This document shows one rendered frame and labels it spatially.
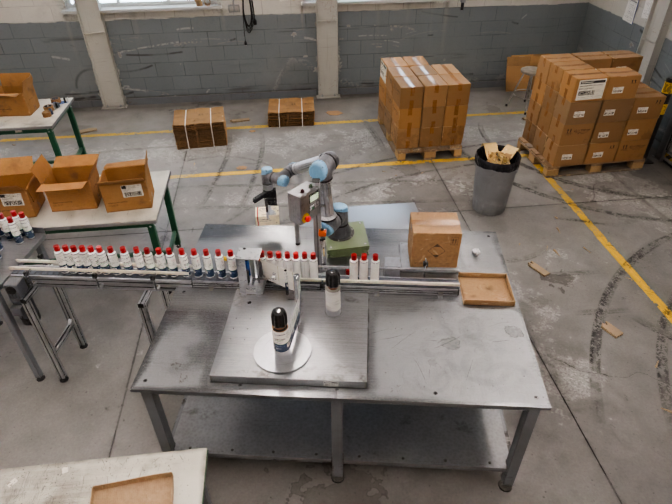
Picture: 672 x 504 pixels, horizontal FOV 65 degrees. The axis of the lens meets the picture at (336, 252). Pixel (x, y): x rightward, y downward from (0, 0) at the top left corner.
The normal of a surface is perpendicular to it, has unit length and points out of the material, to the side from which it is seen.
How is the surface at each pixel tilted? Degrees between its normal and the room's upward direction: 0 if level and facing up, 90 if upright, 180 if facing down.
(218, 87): 90
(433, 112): 88
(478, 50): 90
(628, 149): 90
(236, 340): 0
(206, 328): 0
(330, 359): 0
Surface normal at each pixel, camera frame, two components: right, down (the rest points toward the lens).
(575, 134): 0.15, 0.59
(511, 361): -0.01, -0.79
